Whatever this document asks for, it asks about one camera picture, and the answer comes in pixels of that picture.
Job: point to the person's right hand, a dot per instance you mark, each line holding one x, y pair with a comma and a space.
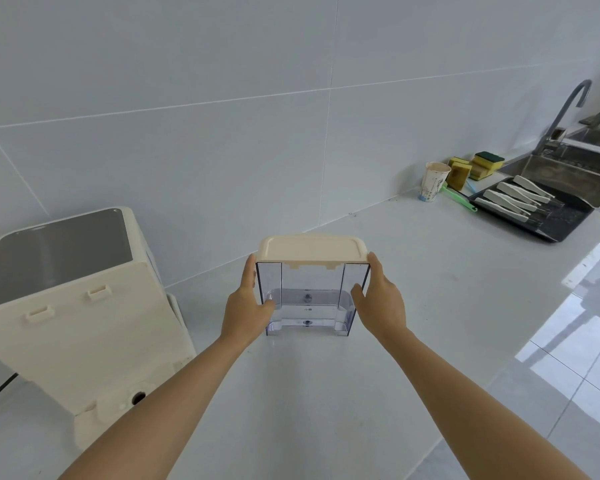
382, 307

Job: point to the person's left hand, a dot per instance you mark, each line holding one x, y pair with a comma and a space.
240, 314

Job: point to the person's left thumb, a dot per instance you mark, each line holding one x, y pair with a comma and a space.
266, 307

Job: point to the person's right thumb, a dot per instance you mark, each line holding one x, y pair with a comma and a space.
357, 296

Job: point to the clear water tank cream lid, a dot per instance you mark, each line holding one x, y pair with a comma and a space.
307, 249

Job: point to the person's right forearm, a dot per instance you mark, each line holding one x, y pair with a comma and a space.
470, 409

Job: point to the person's left forearm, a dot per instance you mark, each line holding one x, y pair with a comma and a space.
170, 409

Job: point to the printed paper cup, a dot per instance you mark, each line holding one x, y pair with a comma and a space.
434, 182

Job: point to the worn yellow sponge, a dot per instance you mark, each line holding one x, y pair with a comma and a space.
461, 175

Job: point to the thin yellow sponge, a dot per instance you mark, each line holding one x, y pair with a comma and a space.
458, 160

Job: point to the yellow sponge dark green top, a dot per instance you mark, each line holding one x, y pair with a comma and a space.
487, 163

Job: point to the cream water dispenser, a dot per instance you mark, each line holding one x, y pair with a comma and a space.
75, 314

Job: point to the black drying tray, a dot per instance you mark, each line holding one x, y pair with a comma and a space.
560, 219

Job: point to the stainless steel sink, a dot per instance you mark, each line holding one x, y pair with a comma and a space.
565, 174

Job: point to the grey curved faucet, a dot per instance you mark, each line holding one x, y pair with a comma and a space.
562, 112

